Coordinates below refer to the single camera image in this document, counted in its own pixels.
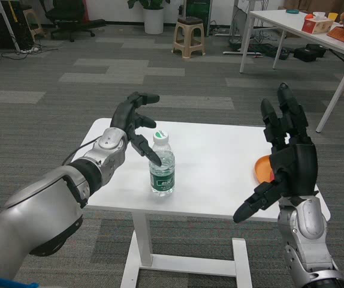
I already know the black equipment bag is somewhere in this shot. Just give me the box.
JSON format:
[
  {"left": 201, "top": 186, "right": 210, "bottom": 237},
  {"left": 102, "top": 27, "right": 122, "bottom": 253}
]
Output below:
[{"left": 293, "top": 44, "right": 327, "bottom": 62}]

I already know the white slanted frame leg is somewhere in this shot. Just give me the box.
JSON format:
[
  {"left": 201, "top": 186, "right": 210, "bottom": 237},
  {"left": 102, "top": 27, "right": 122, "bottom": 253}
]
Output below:
[{"left": 0, "top": 0, "right": 22, "bottom": 52}]

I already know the black office chair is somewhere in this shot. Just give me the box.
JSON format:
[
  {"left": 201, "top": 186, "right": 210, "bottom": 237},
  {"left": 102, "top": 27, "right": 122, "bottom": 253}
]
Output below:
[{"left": 44, "top": 0, "right": 107, "bottom": 43}]

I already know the red white tissue box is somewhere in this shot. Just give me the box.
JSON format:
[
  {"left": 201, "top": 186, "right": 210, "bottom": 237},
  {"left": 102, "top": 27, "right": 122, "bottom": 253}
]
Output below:
[{"left": 302, "top": 11, "right": 334, "bottom": 34}]

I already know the large white table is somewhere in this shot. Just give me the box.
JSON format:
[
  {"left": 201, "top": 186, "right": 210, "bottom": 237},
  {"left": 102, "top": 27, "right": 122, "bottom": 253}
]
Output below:
[{"left": 239, "top": 10, "right": 344, "bottom": 133}]

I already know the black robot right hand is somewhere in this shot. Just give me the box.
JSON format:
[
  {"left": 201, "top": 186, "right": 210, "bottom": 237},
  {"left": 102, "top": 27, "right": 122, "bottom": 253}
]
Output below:
[{"left": 233, "top": 82, "right": 319, "bottom": 223}]

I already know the light wooden stool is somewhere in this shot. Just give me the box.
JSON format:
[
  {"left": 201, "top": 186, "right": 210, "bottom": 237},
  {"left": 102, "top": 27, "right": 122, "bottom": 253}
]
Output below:
[{"left": 22, "top": 7, "right": 49, "bottom": 40}]

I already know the orange flat tray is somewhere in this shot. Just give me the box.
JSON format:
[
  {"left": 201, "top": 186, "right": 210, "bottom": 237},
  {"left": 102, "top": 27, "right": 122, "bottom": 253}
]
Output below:
[{"left": 327, "top": 26, "right": 344, "bottom": 43}]

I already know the orange plate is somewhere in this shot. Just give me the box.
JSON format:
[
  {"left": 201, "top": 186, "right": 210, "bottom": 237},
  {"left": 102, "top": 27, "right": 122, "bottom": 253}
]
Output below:
[{"left": 254, "top": 154, "right": 276, "bottom": 184}]

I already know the white table pedestal frame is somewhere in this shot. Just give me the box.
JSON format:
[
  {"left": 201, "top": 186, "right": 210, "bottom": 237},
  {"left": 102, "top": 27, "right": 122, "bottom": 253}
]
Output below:
[{"left": 119, "top": 211, "right": 254, "bottom": 288}]

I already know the clear green-label water bottle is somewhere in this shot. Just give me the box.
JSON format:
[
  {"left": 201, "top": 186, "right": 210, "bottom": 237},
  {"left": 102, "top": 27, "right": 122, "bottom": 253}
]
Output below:
[{"left": 148, "top": 130, "right": 176, "bottom": 197}]

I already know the white plant pot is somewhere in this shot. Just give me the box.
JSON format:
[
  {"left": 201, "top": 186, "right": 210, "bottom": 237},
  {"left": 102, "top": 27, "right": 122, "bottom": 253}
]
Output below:
[{"left": 143, "top": 8, "right": 164, "bottom": 35}]

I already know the beige plastic stool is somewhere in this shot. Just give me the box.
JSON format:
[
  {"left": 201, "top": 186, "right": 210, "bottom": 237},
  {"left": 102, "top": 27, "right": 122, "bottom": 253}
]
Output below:
[{"left": 171, "top": 17, "right": 207, "bottom": 59}]

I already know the green cabinet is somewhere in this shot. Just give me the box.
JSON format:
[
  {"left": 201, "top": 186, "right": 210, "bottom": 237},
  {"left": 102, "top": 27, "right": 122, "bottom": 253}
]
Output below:
[{"left": 186, "top": 0, "right": 212, "bottom": 37}]

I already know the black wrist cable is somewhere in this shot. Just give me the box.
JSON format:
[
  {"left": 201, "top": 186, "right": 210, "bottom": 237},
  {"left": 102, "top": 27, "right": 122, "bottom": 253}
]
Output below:
[{"left": 61, "top": 136, "right": 104, "bottom": 166}]

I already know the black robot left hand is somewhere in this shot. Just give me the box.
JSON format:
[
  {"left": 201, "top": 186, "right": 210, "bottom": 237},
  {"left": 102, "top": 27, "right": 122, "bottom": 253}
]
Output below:
[{"left": 110, "top": 92, "right": 162, "bottom": 167}]

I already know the black flat floor bag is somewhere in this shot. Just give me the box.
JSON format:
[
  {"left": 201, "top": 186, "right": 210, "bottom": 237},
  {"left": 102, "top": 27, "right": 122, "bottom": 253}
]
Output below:
[{"left": 251, "top": 43, "right": 291, "bottom": 59}]

